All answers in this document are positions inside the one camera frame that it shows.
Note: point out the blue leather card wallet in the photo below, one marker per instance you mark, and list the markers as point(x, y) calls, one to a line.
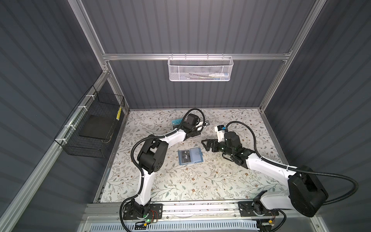
point(196, 156)

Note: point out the white wire mesh basket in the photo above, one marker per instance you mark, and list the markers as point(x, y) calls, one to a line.
point(179, 67)

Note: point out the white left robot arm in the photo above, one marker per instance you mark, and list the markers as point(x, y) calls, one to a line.
point(149, 153)

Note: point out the teal VIP card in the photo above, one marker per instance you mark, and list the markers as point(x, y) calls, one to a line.
point(176, 122)

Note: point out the black pad in basket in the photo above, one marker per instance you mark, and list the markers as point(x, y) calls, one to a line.
point(97, 127)

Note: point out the black wire wall basket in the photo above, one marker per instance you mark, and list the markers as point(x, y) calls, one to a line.
point(97, 103)

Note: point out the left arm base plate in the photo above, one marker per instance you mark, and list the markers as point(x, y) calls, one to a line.
point(134, 211)

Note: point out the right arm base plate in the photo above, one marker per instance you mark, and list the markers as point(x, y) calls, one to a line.
point(251, 209)

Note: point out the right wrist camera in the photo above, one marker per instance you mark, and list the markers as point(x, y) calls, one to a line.
point(220, 131)

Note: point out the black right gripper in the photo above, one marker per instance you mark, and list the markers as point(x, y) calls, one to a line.
point(215, 142)

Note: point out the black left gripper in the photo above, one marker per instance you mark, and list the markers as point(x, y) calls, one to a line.
point(195, 133)

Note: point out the clear acrylic card display stand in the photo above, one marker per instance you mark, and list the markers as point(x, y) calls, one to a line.
point(179, 126)

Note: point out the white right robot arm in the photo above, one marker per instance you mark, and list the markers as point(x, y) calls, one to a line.
point(303, 191)

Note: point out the black card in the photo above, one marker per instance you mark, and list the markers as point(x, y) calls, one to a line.
point(185, 156)

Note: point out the pens in white basket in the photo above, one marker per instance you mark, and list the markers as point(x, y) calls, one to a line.
point(218, 76)

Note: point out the yellow marker pen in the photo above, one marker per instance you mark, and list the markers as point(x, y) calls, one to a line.
point(119, 113)

